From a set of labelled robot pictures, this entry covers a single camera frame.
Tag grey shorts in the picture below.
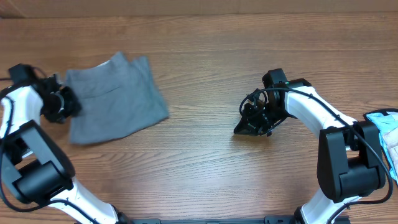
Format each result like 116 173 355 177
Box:
66 52 169 145

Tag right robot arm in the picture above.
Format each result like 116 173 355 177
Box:
234 68 391 224

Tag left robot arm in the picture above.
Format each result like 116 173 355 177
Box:
1 63 131 223

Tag blue patterned cloth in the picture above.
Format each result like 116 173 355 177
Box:
364 108 397 183

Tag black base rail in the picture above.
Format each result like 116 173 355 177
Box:
131 215 299 224

